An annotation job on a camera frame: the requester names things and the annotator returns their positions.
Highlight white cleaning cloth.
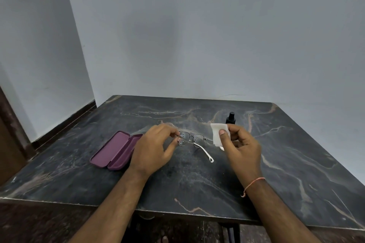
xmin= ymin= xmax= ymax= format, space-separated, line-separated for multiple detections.
xmin=210 ymin=122 xmax=231 ymax=149

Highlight purple glasses case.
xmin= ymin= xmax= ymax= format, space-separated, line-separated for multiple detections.
xmin=90 ymin=130 xmax=143 ymax=171

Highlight metal-framed eyeglasses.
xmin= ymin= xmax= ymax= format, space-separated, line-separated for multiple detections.
xmin=171 ymin=131 xmax=215 ymax=164

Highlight person's left hand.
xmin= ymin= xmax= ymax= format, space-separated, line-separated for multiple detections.
xmin=130 ymin=124 xmax=181 ymax=179

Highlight black metal table leg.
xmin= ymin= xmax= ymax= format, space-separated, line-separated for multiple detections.
xmin=225 ymin=224 xmax=241 ymax=243

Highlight brown wooden door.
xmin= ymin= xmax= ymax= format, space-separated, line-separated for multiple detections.
xmin=0 ymin=86 xmax=36 ymax=186

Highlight person's left forearm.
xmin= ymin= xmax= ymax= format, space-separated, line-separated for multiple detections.
xmin=68 ymin=170 xmax=152 ymax=243

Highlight person's right forearm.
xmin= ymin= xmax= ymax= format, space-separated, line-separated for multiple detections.
xmin=245 ymin=178 xmax=323 ymax=243

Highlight person's right hand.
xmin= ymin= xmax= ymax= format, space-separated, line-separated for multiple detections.
xmin=219 ymin=123 xmax=263 ymax=188

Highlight orange thread wristband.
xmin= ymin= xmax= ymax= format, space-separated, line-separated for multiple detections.
xmin=241 ymin=177 xmax=266 ymax=198

